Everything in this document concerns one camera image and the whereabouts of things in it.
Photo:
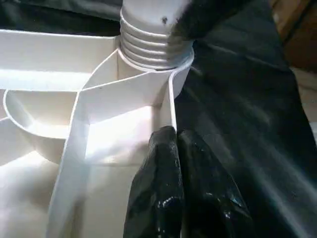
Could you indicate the white plastic table leg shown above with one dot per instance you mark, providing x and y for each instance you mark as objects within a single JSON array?
[{"x": 146, "y": 34}]

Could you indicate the white plastic children's table top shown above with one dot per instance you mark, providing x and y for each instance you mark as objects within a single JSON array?
[{"x": 49, "y": 99}]

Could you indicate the black plastic work mat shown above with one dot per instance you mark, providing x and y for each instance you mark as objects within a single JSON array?
[{"x": 257, "y": 124}]

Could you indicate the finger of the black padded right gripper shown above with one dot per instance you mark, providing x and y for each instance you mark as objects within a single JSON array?
[{"x": 203, "y": 17}]

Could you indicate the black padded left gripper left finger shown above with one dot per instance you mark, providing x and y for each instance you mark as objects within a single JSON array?
[{"x": 158, "y": 193}]

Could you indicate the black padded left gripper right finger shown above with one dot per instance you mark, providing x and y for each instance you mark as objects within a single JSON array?
[{"x": 213, "y": 198}]

